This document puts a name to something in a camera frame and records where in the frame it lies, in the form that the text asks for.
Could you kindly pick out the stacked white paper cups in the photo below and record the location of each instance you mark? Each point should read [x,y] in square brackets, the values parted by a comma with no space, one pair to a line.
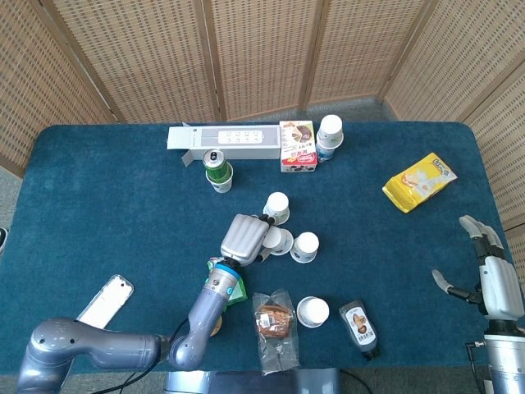
[313,311]

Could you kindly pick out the dark sauce squeeze bottle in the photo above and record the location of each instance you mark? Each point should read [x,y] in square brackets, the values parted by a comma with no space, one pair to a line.
[361,326]

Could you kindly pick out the woven bamboo folding screen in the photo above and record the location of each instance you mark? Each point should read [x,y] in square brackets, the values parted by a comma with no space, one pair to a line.
[262,53]

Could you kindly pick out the long grey cardboard box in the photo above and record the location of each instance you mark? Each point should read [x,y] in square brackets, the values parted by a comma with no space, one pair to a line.
[246,141]

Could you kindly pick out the blue felt table cover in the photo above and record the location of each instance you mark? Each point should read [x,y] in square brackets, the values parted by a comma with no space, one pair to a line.
[123,213]

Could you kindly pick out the floral white paper cup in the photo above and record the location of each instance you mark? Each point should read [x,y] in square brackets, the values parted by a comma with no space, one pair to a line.
[281,242]
[305,246]
[278,205]

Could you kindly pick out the gold round tin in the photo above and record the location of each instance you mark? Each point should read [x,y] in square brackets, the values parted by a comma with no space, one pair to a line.
[217,326]

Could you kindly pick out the grey robot torso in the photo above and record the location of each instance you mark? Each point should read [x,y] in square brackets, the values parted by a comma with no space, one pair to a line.
[246,381]

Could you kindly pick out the clear white plastic package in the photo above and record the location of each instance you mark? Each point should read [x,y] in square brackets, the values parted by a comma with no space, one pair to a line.
[108,297]

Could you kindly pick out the green tissue pack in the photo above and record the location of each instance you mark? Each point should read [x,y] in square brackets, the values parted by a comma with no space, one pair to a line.
[241,292]

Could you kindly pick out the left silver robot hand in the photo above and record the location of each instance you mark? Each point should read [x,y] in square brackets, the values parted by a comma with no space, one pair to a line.
[244,240]

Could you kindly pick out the yellow snack bag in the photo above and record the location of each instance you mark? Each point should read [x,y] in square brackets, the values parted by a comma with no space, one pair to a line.
[416,182]

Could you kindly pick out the paper cup capping bottle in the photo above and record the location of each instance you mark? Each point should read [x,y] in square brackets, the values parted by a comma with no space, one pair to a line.
[330,129]

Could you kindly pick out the red white cookie box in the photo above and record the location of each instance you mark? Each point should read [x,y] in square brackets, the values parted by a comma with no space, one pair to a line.
[298,149]

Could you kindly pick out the floral paper cup holding can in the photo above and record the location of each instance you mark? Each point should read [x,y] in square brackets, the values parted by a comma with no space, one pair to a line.
[222,184]

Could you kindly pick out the green drink can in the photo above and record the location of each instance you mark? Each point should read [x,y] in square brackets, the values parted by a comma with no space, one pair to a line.
[214,161]

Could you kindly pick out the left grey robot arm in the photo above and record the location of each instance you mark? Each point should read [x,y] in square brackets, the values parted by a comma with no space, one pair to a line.
[110,346]

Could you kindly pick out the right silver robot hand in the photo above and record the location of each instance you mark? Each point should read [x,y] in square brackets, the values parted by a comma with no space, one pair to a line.
[502,293]

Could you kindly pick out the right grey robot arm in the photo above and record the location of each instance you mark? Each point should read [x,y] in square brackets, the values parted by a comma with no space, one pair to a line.
[506,361]

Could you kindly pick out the bread in clear bag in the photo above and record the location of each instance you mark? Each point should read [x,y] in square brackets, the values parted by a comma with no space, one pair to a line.
[275,320]

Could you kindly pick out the black white shoe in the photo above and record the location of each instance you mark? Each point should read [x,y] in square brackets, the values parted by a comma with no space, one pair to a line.
[3,240]

